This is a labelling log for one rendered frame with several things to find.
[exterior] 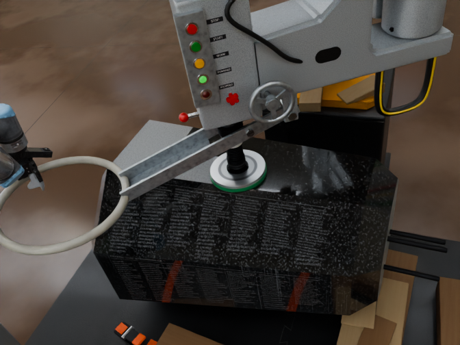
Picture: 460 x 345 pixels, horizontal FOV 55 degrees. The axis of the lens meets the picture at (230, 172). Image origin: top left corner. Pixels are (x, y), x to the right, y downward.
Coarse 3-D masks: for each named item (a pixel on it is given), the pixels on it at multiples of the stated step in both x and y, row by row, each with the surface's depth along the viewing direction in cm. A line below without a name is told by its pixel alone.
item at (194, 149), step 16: (240, 128) 152; (256, 128) 152; (176, 144) 162; (192, 144) 164; (208, 144) 160; (224, 144) 153; (144, 160) 163; (160, 160) 165; (176, 160) 162; (192, 160) 154; (128, 176) 166; (144, 176) 164; (160, 176) 155; (176, 176) 157; (128, 192) 156; (144, 192) 158
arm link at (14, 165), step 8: (0, 152) 133; (0, 160) 128; (8, 160) 139; (0, 168) 131; (8, 168) 139; (16, 168) 147; (0, 176) 137; (8, 176) 143; (16, 176) 146; (0, 184) 147; (8, 184) 146
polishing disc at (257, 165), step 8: (248, 152) 175; (216, 160) 174; (224, 160) 173; (248, 160) 171; (256, 160) 170; (216, 168) 170; (224, 168) 170; (248, 168) 167; (256, 168) 167; (264, 168) 166; (216, 176) 167; (224, 176) 166; (232, 176) 166; (240, 176) 165; (248, 176) 164; (256, 176) 164; (224, 184) 163; (232, 184) 162; (240, 184) 162; (248, 184) 162
